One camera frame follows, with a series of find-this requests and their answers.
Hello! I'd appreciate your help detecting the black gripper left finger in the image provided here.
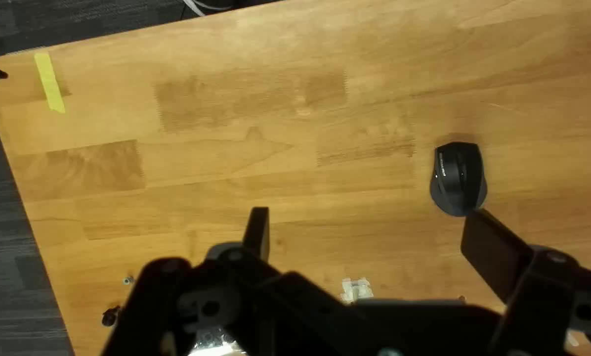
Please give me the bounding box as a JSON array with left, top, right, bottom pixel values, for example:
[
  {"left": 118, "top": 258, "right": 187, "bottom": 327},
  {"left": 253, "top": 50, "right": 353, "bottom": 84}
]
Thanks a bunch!
[{"left": 207, "top": 206, "right": 270, "bottom": 262}]

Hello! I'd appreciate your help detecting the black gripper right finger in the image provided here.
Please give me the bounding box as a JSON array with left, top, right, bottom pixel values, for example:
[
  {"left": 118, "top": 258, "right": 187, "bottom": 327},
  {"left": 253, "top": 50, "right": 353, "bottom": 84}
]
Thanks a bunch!
[{"left": 460, "top": 210, "right": 591, "bottom": 356}]

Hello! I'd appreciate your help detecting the black computer mouse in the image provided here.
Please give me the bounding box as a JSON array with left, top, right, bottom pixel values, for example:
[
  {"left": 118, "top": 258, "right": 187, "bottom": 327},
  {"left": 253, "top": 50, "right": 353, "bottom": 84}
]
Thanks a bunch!
[{"left": 429, "top": 143, "right": 488, "bottom": 218}]

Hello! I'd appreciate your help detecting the white tape scrap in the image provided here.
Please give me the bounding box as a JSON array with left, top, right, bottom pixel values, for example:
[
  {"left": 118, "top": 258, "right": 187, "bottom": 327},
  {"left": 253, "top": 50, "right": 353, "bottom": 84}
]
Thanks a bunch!
[{"left": 342, "top": 277, "right": 373, "bottom": 303}]

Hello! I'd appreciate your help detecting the yellow tape strip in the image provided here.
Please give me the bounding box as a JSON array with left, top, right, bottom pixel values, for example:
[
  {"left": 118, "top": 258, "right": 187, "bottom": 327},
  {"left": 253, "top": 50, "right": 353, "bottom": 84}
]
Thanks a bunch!
[{"left": 33, "top": 52, "right": 65, "bottom": 113}]

